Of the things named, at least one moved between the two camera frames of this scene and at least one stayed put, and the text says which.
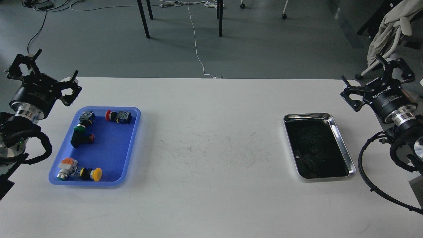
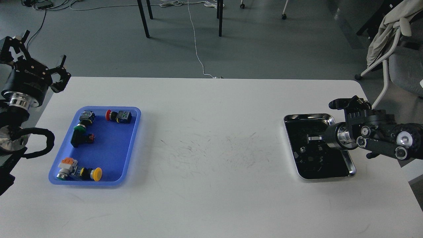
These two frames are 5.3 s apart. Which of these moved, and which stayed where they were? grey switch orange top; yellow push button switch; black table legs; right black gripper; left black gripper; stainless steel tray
Moved: right black gripper; left black gripper
Stayed: black table legs; grey switch orange top; yellow push button switch; stainless steel tray
